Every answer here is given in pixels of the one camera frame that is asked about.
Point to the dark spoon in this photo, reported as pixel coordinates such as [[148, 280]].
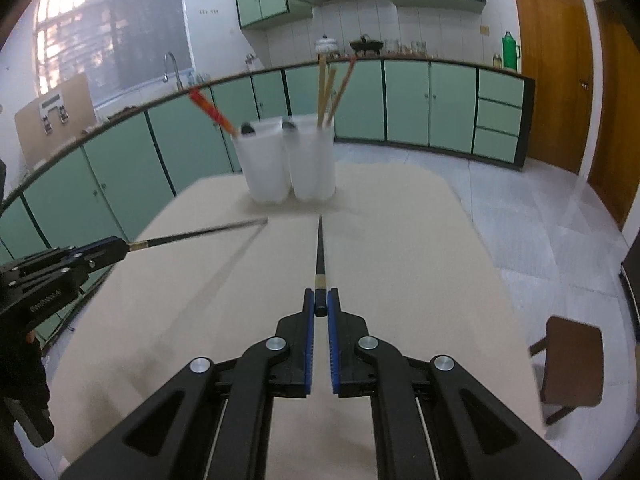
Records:
[[247, 130]]

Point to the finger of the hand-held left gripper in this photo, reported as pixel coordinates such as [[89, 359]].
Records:
[[107, 257], [107, 245]]

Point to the white plastic utensil holder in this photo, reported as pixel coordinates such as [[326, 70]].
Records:
[[312, 165], [262, 170]]

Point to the grey spoon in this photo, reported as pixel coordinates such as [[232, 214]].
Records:
[[288, 124]]

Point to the green thermos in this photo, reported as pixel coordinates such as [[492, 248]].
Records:
[[510, 52]]

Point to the red flower patterned chopstick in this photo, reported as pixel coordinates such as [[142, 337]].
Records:
[[210, 111], [207, 114]]

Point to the green base cabinet row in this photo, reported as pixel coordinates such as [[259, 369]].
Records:
[[405, 100]]

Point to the window with blinds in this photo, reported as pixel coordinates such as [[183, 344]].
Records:
[[125, 35]]

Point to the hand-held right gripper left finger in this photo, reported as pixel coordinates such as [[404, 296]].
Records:
[[309, 345]]

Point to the brown wooden chair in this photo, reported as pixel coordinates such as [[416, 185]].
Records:
[[572, 360]]

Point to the orange banded red chopstick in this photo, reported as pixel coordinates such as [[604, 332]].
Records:
[[213, 108]]

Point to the black wok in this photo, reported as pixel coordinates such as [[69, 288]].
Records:
[[365, 46]]

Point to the white cooking pot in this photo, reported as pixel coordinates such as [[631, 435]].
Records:
[[326, 45]]

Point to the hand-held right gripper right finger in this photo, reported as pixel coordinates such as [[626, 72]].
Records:
[[334, 345]]

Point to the black chopstick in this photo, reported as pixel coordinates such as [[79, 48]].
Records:
[[320, 260], [200, 232]]

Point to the chrome kitchen faucet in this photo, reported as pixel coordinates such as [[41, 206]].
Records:
[[175, 65]]

